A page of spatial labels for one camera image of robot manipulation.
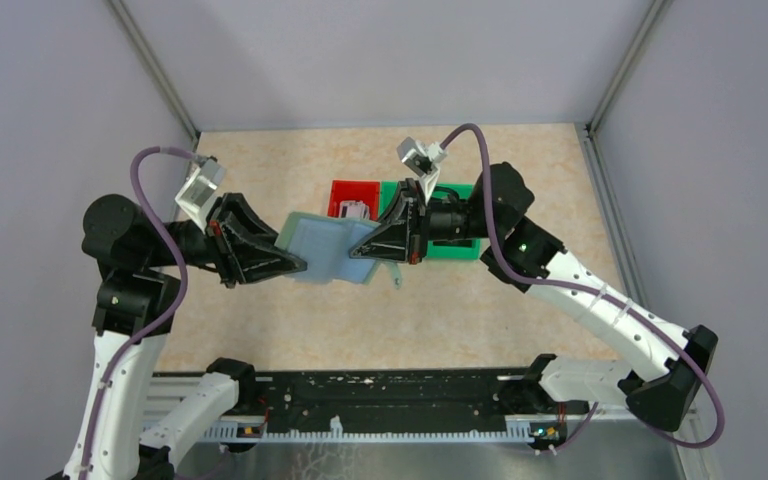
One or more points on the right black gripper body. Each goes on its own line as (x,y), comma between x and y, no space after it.
(418,224)

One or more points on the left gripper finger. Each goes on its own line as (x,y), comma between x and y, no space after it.
(256,259)
(242,225)

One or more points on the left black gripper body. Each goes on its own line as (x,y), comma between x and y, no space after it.
(221,247)

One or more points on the grey-green card holder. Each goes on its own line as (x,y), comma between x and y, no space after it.
(324,243)

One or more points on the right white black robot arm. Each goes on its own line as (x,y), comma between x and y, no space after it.
(659,367)

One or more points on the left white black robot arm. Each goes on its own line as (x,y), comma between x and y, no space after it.
(143,266)

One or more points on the white cards in red bin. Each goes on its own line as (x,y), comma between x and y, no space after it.
(353,209)

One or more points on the right green plastic bin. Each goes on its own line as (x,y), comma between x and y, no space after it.
(457,250)

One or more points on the green plastic bin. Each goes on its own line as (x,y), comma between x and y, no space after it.
(457,250)
(391,191)

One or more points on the middle green plastic bin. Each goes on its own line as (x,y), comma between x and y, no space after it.
(391,191)

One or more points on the red plastic bin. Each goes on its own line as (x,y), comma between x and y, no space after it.
(361,190)

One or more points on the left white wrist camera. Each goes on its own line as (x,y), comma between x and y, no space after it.
(197,196)

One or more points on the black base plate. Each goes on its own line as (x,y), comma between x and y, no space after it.
(430,401)

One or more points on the left corner aluminium post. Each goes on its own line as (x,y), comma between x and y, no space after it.
(152,66)

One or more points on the corner aluminium post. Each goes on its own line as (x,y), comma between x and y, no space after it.
(152,66)
(634,52)

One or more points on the right side aluminium rail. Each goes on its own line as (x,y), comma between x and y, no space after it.
(623,253)

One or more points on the white toothed cable duct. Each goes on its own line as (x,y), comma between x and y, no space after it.
(230,432)

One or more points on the right corner aluminium post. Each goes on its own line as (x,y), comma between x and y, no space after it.
(634,52)

